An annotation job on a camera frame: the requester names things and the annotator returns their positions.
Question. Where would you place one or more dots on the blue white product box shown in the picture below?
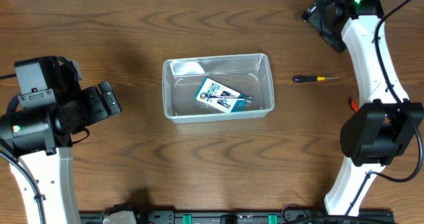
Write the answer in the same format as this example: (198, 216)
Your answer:
(223, 105)

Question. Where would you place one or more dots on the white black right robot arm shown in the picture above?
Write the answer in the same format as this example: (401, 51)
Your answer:
(386, 119)

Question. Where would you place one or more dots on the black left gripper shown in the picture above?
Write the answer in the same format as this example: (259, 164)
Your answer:
(97, 112)

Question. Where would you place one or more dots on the black yellow screwdriver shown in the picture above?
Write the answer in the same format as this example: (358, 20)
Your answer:
(305, 79)

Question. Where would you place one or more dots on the silver ring wrench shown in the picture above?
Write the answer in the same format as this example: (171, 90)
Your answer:
(208, 96)

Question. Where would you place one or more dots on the red handled tool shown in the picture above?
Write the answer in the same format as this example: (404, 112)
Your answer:
(353, 105)

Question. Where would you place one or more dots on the black mounting rail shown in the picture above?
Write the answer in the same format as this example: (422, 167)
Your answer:
(125, 213)

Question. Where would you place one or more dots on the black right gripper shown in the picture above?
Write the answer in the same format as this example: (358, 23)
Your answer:
(336, 41)

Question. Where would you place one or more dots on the clear plastic container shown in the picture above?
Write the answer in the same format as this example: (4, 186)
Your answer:
(249, 74)

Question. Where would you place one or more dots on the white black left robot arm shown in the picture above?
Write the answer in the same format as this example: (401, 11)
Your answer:
(37, 129)

